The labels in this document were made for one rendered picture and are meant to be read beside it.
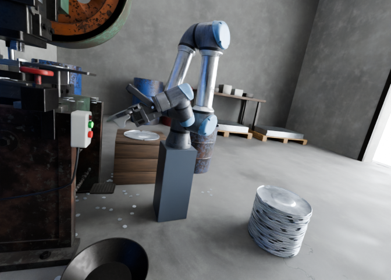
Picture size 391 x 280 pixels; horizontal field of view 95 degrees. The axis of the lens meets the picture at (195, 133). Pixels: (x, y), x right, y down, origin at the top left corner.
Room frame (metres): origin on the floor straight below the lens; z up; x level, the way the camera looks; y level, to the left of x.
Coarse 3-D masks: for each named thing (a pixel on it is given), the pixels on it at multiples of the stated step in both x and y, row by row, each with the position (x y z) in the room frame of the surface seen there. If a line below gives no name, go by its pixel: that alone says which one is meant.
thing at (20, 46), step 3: (12, 42) 0.78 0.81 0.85; (15, 42) 0.79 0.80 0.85; (18, 42) 0.80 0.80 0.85; (21, 42) 0.80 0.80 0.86; (12, 45) 0.78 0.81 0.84; (15, 45) 0.79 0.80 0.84; (18, 45) 0.80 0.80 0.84; (21, 45) 0.80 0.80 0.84; (24, 45) 0.83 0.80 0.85; (12, 48) 0.78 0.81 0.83; (15, 48) 0.79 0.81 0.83; (18, 48) 0.80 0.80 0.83; (21, 48) 0.80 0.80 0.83; (24, 48) 0.83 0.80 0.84; (21, 51) 0.82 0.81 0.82; (24, 51) 0.82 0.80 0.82
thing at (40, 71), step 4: (20, 68) 0.52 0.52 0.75; (24, 68) 0.53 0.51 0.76; (28, 68) 0.53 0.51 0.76; (32, 68) 0.53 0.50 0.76; (28, 72) 0.53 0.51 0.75; (32, 72) 0.53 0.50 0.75; (36, 72) 0.53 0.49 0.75; (40, 72) 0.54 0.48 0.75; (44, 72) 0.54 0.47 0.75; (48, 72) 0.56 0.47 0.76; (52, 72) 0.58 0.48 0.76; (36, 76) 0.55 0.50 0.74; (40, 76) 0.56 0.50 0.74; (36, 80) 0.55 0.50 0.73; (40, 80) 0.56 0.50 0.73
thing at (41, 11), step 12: (0, 0) 0.74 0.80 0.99; (0, 12) 0.74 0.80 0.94; (12, 12) 0.75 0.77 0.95; (24, 12) 0.76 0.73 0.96; (36, 12) 0.80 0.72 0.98; (0, 24) 0.73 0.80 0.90; (12, 24) 0.75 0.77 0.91; (24, 24) 0.76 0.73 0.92; (36, 24) 0.79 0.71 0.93; (48, 24) 0.86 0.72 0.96; (36, 36) 0.81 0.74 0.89; (48, 36) 0.85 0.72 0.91
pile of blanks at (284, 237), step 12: (264, 204) 0.88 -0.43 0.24; (252, 216) 0.95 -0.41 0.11; (264, 216) 0.86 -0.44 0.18; (276, 216) 0.83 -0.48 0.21; (288, 216) 0.81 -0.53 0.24; (252, 228) 0.91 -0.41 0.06; (264, 228) 0.84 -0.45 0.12; (276, 228) 0.81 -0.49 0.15; (288, 228) 0.80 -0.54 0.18; (300, 228) 0.81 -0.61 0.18; (264, 240) 0.84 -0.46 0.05; (276, 240) 0.81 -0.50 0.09; (288, 240) 0.80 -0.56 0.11; (300, 240) 0.82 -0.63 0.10; (276, 252) 0.80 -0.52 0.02; (288, 252) 0.80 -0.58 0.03
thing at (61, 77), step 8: (24, 64) 0.76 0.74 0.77; (32, 64) 0.77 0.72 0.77; (40, 64) 0.78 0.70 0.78; (56, 72) 0.81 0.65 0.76; (64, 72) 0.86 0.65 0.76; (72, 72) 0.82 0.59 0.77; (80, 72) 0.82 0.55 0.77; (88, 72) 0.83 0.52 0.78; (48, 80) 0.80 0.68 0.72; (56, 80) 0.81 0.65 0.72; (64, 80) 0.86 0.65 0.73; (64, 88) 0.86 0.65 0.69; (64, 96) 0.86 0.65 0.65
